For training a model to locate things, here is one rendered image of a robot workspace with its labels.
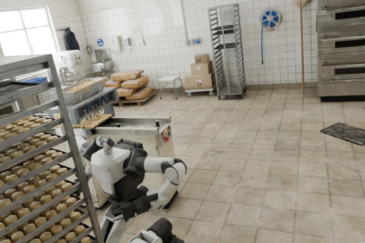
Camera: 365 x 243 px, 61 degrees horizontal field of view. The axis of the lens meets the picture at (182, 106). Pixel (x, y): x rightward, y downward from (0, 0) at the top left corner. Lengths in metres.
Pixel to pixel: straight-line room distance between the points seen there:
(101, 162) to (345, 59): 4.50
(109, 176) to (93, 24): 6.48
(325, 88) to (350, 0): 1.43
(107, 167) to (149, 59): 5.73
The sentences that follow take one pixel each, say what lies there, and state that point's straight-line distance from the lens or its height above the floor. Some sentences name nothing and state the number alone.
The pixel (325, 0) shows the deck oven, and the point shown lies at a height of 1.69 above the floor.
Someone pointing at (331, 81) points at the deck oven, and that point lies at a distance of 5.67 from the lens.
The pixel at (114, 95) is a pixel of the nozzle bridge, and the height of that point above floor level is 1.09.
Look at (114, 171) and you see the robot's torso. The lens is 1.97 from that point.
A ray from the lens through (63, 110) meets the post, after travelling 1.56.
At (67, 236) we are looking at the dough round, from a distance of 1.87.
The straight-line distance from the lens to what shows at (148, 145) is 2.97.
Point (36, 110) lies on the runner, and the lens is 1.53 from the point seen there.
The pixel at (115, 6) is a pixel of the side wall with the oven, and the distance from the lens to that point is 7.79.
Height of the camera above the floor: 1.94
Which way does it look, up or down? 18 degrees down
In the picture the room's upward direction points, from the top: 9 degrees counter-clockwise
